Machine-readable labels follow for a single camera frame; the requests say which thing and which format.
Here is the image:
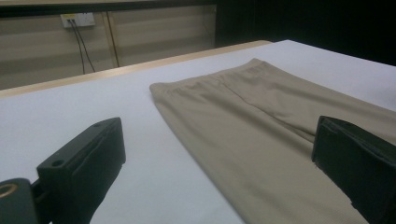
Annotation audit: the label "black horizontal bar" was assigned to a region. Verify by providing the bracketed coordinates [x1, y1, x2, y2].
[0, 0, 218, 18]

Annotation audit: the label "black curtain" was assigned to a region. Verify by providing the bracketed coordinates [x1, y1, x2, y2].
[215, 0, 396, 66]

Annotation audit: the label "beige pants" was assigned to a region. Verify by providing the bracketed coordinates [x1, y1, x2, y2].
[148, 58, 396, 224]

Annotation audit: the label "white table cover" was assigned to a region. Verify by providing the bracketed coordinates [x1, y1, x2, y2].
[0, 39, 396, 224]

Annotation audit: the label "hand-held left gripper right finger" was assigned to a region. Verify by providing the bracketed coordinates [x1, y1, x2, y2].
[312, 115, 396, 224]

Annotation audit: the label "black wall cable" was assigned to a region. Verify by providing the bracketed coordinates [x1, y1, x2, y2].
[72, 20, 96, 74]
[68, 19, 86, 76]

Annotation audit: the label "white wall socket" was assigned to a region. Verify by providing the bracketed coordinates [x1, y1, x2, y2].
[60, 12, 96, 29]

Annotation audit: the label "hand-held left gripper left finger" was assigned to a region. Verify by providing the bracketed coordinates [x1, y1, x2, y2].
[36, 117, 127, 224]

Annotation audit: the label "wooden table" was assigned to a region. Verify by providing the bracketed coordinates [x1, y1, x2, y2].
[0, 39, 274, 100]

